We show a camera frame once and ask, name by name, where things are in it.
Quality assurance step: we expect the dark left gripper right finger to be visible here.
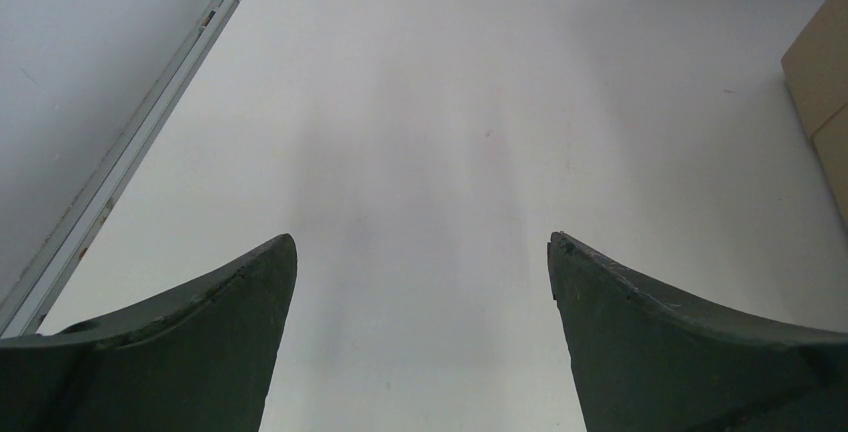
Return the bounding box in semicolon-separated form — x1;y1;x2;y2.
547;232;847;431

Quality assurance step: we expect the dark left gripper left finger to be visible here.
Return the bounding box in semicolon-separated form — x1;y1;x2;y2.
1;234;297;431

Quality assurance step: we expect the tan plastic tool box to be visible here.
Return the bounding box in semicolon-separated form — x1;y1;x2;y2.
781;0;847;220

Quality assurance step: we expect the aluminium frame rail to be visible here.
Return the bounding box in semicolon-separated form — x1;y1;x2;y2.
1;0;240;339

